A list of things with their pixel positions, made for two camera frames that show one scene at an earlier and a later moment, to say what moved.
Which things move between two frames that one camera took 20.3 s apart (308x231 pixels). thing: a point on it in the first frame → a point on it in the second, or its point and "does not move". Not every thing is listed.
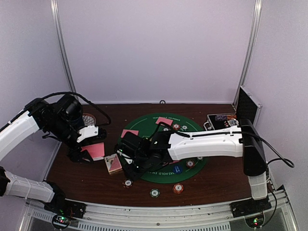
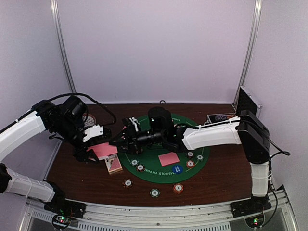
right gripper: x=131 y=173 → x=131 y=140
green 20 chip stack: x=154 y=193 does not move
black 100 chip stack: x=127 y=183 does not move
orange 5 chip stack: x=178 y=188 does not move
